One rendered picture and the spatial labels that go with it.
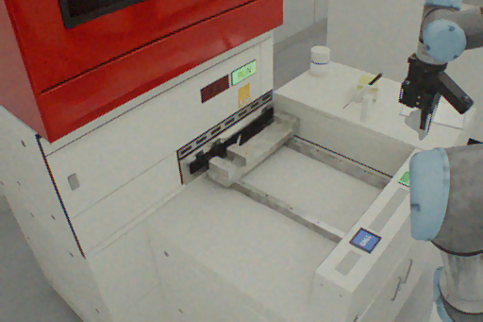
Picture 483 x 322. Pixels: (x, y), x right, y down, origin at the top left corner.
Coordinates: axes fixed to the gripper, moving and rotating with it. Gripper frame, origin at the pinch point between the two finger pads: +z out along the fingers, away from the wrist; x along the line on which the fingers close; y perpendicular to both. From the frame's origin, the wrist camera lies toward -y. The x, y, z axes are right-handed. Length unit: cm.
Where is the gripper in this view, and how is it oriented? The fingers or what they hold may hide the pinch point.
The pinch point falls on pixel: (424, 136)
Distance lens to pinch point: 111.2
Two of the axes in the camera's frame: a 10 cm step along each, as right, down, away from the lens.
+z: 0.4, 8.2, 5.7
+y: -7.6, -3.5, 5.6
